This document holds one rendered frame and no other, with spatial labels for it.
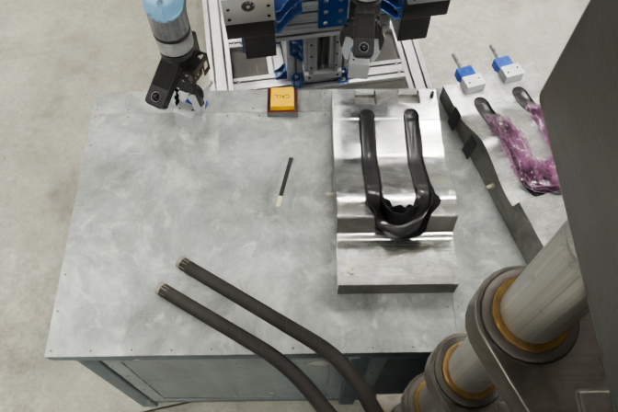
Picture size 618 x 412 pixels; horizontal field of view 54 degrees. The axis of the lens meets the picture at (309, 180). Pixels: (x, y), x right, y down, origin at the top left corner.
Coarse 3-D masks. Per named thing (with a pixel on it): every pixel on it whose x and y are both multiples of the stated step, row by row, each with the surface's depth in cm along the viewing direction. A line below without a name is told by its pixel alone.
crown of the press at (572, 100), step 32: (608, 0) 29; (576, 32) 32; (608, 32) 29; (576, 64) 32; (608, 64) 29; (544, 96) 36; (576, 96) 32; (608, 96) 29; (576, 128) 32; (608, 128) 29; (576, 160) 32; (608, 160) 29; (576, 192) 32; (608, 192) 29; (576, 224) 32; (608, 224) 29; (608, 256) 29; (608, 288) 29; (608, 320) 29; (608, 352) 29; (608, 384) 29
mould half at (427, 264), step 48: (336, 96) 151; (384, 96) 151; (336, 144) 145; (384, 144) 145; (432, 144) 145; (336, 192) 135; (384, 192) 133; (336, 240) 138; (384, 240) 136; (432, 240) 136; (384, 288) 133; (432, 288) 133
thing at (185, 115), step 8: (184, 104) 142; (208, 104) 147; (176, 112) 141; (184, 112) 141; (192, 112) 141; (176, 120) 144; (184, 120) 142; (192, 120) 141; (200, 120) 145; (192, 128) 144
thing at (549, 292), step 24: (552, 240) 46; (552, 264) 46; (576, 264) 43; (528, 288) 51; (552, 288) 47; (576, 288) 44; (504, 312) 57; (528, 312) 52; (552, 312) 49; (576, 312) 48; (528, 336) 55; (552, 336) 54; (456, 360) 75; (456, 384) 78; (480, 384) 73; (432, 408) 94
